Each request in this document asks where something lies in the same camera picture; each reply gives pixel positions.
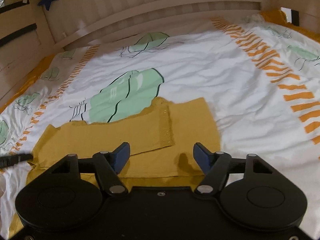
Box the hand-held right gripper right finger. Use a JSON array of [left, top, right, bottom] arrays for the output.
[[193, 142, 275, 195]]

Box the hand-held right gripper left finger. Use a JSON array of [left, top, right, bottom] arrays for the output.
[[47, 142, 131, 196]]

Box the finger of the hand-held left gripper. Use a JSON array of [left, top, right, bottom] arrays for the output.
[[0, 152, 34, 169]]

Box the mustard yellow knit garment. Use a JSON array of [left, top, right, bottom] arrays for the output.
[[26, 97, 221, 181]]

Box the white printed blanket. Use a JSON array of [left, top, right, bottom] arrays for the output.
[[0, 17, 320, 240]]

